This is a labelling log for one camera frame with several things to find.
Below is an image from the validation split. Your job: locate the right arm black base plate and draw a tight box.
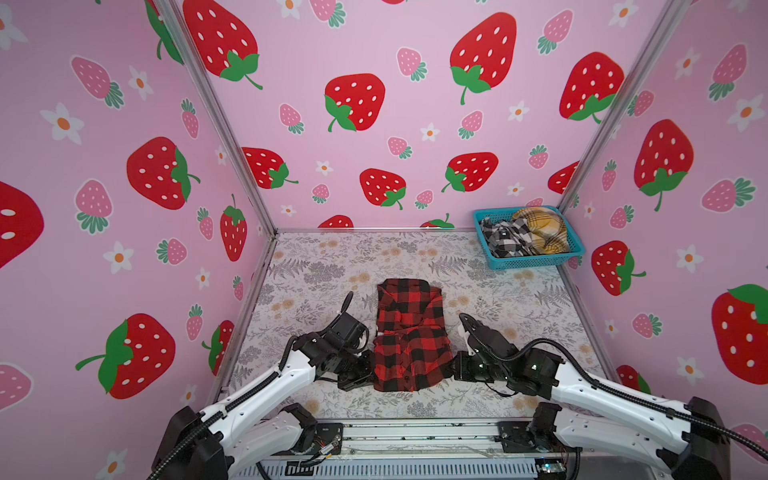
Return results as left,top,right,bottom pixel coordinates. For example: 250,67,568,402
494,421,576,454

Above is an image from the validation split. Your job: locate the red black plaid shirt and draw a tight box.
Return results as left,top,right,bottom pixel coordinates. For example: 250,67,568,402
373,278,453,392

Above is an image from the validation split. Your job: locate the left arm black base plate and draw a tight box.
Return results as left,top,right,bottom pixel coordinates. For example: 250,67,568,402
284,422,344,457

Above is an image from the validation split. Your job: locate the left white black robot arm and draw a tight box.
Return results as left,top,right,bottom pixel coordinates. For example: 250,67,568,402
149,313,372,479

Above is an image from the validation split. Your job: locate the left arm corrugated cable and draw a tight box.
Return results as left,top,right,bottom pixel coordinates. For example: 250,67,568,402
146,335,301,480

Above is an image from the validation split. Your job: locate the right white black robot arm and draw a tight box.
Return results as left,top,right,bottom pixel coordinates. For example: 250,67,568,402
454,314,731,479

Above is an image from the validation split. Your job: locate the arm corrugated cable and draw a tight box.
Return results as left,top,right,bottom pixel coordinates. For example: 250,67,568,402
146,335,301,480
458,313,768,463

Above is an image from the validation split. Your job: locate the aluminium rail frame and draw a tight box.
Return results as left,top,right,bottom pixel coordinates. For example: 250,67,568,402
236,418,669,479

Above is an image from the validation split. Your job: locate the black white plaid shirt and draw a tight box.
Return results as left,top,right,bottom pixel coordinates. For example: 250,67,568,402
479,217,535,259

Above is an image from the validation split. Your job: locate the yellow plaid shirt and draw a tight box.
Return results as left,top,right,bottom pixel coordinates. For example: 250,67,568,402
513,206,571,255

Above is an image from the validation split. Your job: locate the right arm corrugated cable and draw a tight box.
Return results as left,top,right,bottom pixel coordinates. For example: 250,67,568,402
458,313,768,463

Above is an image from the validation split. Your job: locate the teal plastic basket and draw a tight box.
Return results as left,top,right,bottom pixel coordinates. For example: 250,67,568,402
473,206,585,270

